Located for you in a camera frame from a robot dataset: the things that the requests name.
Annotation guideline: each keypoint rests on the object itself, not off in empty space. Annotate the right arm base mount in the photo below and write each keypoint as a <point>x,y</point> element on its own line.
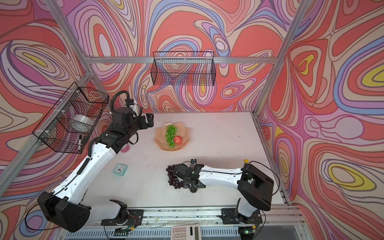
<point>230,216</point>

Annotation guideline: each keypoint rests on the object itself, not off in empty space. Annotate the small teal clock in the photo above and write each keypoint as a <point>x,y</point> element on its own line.
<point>120,170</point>

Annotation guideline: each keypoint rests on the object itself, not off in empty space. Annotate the black wire basket back wall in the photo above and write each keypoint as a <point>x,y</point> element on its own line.
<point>178,68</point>

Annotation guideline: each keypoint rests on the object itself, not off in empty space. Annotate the peach scalloped fruit bowl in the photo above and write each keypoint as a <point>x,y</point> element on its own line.
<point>161,141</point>

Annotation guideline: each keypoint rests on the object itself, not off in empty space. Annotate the black marker in basket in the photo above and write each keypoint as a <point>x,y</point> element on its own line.
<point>80,144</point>

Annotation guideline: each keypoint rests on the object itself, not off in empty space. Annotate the green fake grape bunch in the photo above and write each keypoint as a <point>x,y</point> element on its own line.
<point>170,134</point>

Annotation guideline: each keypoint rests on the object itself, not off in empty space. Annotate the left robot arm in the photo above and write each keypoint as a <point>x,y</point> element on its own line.
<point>63,206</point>

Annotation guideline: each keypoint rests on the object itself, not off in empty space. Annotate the white calculator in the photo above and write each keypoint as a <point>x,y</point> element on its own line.
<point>186,232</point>

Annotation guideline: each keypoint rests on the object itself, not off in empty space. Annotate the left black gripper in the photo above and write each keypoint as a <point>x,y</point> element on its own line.
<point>150,119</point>

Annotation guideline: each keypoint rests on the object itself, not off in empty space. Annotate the purple fake grape bunch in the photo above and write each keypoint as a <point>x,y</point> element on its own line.
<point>173,179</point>

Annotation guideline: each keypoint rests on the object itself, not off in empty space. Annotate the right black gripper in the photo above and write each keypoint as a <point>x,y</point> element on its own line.
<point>186,185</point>

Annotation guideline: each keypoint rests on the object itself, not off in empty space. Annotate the silver tape roll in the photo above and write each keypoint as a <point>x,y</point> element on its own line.
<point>83,119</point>

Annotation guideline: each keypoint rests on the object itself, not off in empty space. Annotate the black wire basket wall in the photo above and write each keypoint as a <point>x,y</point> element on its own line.
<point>71,121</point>
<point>178,68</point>

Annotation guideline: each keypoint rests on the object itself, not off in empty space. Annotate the black wire basket left wall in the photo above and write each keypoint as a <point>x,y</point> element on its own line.
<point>71,121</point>

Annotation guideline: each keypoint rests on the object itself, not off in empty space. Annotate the red fake apple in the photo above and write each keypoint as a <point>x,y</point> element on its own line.
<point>178,140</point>

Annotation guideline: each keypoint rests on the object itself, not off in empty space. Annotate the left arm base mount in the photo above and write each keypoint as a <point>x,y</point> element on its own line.
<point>132,218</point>

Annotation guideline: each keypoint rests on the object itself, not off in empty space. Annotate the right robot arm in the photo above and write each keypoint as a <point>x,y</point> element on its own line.
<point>255,186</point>

